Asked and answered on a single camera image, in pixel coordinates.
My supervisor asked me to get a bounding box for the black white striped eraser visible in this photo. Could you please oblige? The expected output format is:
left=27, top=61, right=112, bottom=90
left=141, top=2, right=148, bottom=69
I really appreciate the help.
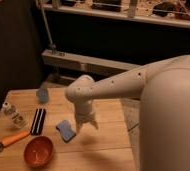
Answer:
left=30, top=108, right=46, bottom=135

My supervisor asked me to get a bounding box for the small clear bottle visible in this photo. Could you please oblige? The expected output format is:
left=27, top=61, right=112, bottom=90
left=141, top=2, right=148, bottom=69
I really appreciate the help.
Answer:
left=2, top=102, right=26, bottom=129

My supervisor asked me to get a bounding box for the orange handled brush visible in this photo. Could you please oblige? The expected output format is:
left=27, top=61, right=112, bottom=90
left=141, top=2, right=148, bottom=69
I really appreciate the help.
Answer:
left=0, top=131, right=30, bottom=152

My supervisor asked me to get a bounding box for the metal pole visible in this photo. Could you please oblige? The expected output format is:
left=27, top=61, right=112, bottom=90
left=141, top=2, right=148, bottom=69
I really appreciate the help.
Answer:
left=38, top=0, right=56, bottom=53

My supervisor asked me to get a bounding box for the orange bowl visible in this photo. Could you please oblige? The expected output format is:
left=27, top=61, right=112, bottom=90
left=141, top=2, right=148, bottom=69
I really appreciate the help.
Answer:
left=23, top=136, right=54, bottom=168

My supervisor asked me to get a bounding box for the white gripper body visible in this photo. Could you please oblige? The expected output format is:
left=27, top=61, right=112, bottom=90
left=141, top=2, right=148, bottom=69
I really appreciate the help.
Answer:
left=75, top=105, right=97, bottom=127

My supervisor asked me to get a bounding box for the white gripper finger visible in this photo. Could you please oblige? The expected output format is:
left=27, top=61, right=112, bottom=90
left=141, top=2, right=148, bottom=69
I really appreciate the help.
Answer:
left=76, top=124, right=83, bottom=134
left=90, top=120, right=99, bottom=130

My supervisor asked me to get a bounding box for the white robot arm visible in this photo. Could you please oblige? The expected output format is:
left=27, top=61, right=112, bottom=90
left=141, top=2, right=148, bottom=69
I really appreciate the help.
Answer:
left=66, top=55, right=190, bottom=171

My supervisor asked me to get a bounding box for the white shelf ledge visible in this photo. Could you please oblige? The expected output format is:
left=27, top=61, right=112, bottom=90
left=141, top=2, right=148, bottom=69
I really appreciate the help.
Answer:
left=43, top=4, right=190, bottom=29

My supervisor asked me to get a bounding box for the blue sponge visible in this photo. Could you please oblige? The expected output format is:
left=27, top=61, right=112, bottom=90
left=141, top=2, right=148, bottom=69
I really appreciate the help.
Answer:
left=56, top=120, right=76, bottom=143

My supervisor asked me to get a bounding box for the blue cup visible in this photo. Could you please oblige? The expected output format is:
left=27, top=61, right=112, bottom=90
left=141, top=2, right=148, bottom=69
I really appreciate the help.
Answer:
left=36, top=88, right=49, bottom=103

